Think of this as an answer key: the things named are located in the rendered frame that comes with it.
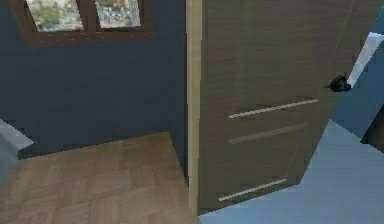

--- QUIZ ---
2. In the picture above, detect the grey-brown wooden room door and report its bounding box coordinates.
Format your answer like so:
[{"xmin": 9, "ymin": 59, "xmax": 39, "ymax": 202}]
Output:
[{"xmin": 186, "ymin": 0, "xmax": 384, "ymax": 216}]

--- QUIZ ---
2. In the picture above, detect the brown framed window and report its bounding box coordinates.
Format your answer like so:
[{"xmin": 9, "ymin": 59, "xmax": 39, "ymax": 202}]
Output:
[{"xmin": 8, "ymin": 0, "xmax": 154, "ymax": 47}]

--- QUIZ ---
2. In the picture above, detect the grey-white bed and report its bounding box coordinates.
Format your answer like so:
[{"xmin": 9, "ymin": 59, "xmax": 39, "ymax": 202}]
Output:
[{"xmin": 0, "ymin": 118, "xmax": 35, "ymax": 188}]

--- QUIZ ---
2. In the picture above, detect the black door handle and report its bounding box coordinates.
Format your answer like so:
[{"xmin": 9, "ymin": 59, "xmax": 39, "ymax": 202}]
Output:
[{"xmin": 322, "ymin": 74, "xmax": 352, "ymax": 93}]

